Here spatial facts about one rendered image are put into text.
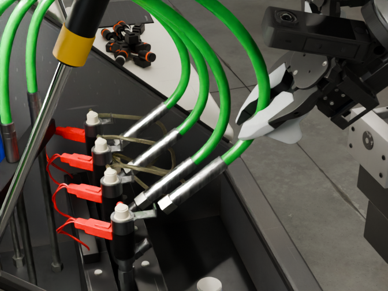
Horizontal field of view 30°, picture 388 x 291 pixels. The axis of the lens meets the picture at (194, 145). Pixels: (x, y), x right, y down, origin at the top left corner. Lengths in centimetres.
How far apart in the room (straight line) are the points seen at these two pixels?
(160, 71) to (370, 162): 47
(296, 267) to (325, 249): 155
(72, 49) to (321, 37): 41
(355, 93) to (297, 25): 10
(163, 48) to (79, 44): 120
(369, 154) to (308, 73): 53
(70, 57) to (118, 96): 74
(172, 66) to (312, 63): 73
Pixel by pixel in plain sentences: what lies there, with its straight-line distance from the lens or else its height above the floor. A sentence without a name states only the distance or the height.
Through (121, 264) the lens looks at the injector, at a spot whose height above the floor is 103.
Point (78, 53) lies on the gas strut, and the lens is 41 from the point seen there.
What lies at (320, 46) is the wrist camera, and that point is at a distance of 78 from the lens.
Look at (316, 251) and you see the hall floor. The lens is 257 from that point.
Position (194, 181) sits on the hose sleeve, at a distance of 87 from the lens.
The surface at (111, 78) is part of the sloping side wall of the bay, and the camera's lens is 114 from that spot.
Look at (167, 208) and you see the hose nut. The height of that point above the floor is 111.
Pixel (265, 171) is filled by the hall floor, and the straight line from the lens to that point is 296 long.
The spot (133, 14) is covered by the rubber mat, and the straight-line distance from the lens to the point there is 178.
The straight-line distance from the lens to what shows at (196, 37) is 87.
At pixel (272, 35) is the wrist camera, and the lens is 76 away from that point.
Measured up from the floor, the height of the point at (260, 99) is 123.
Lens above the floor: 163
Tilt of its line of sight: 31 degrees down
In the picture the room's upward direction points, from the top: 1 degrees counter-clockwise
